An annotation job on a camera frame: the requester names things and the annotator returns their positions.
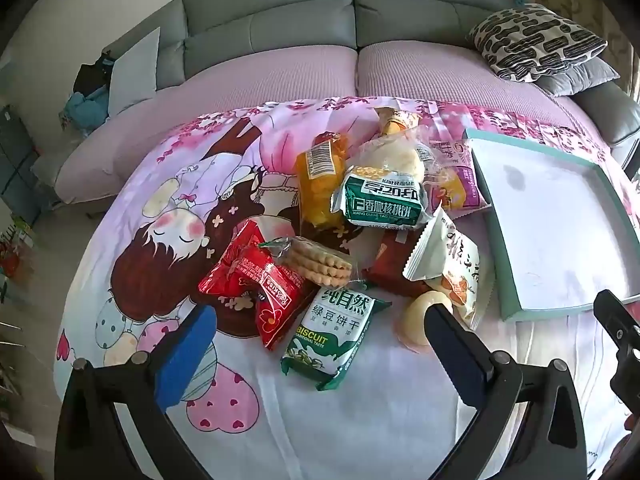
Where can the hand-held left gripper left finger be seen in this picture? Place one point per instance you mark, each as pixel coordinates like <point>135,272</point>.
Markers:
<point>186,355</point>

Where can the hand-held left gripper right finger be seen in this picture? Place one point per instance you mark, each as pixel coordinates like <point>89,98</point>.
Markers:
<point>450,342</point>

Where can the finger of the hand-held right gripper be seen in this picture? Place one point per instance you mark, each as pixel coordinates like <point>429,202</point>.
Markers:
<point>617,322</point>
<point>629,382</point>

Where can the pale yellow round pastry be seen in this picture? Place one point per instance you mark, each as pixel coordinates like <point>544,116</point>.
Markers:
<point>415,320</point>

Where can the dark red snack packet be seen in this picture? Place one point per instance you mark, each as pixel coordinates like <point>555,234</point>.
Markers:
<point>392,262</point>

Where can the green bean biscuit packet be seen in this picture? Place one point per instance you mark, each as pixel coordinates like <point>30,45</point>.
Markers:
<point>335,335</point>

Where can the teal-edged white box tray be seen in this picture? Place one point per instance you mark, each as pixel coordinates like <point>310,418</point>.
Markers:
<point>550,220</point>

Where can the orange snack packet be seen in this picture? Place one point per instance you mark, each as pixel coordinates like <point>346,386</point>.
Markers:
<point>320,185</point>

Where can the small yellow snack packet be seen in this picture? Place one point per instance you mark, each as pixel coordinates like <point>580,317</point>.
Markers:
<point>397,121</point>

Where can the white zigzag-edged snack packet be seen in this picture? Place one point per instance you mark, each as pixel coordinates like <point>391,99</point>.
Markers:
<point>452,265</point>

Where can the pink printed blanket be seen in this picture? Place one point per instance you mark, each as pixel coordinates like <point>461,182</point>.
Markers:
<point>375,410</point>

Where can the green and white biscuit packet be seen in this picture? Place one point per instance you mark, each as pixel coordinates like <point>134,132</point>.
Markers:
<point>385,205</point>

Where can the clear round cracker pack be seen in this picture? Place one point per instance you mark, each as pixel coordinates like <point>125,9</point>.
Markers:
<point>315,262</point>

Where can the purple snack packet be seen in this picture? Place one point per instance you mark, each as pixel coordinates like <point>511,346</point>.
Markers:
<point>465,180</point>

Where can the clear bun packet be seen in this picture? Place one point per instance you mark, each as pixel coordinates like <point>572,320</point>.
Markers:
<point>395,157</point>

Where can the grey pillow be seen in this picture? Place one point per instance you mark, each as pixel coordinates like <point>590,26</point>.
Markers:
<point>585,77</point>

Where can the grey storage cabinet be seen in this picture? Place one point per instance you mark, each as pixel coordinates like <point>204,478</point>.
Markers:
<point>15,160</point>

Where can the teal cloth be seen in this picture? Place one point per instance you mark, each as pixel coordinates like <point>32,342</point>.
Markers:
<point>87,107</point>

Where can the light grey cushion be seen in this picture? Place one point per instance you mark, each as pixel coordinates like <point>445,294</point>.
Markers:
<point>132,75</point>

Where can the black bag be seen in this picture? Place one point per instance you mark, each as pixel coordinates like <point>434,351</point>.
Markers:
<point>92,77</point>

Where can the black and white patterned pillow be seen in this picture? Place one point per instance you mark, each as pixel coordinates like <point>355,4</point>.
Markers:
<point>535,40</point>

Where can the pink ribbed seat cover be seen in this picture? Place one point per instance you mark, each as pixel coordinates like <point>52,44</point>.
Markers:
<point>280,75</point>

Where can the grey sofa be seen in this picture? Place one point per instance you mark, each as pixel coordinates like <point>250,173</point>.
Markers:
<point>300,30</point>

